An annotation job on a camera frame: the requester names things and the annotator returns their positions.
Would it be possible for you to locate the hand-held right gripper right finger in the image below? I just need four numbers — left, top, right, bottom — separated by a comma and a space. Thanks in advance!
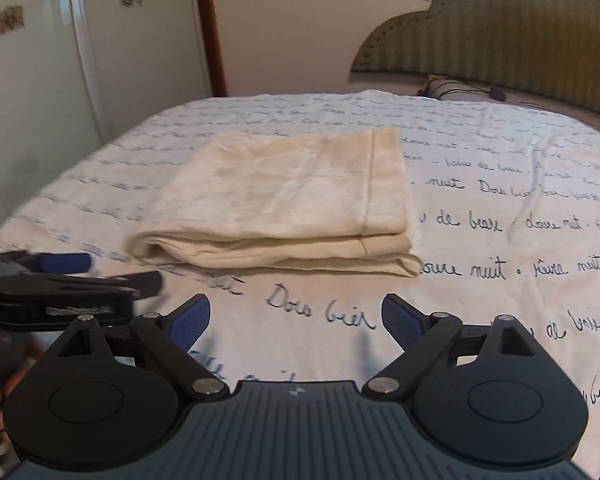
362, 293, 547, 402

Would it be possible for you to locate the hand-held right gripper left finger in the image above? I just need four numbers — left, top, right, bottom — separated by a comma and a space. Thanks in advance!
45, 294, 231, 403

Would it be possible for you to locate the black cable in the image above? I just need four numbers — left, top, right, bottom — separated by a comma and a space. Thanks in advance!
429, 79, 548, 110

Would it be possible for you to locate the green scalloped padded headboard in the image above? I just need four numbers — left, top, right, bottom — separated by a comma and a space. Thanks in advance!
349, 0, 600, 124

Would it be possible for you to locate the white script-print bed sheet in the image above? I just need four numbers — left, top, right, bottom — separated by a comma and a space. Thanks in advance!
0, 89, 600, 480

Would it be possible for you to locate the patterned pillow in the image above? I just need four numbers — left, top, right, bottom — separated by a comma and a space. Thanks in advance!
419, 74, 483, 99

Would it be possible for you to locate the cream towel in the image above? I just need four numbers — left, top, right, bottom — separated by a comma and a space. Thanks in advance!
129, 127, 424, 279

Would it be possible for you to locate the white wardrobe with flower decals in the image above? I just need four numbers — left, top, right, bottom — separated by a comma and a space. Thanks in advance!
0, 0, 214, 241

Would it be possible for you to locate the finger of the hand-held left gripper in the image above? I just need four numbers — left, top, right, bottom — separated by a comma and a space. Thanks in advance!
0, 271, 164, 332
10, 251, 93, 276

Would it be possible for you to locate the red-brown wooden trim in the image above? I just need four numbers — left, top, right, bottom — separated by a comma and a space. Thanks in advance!
192, 0, 229, 98

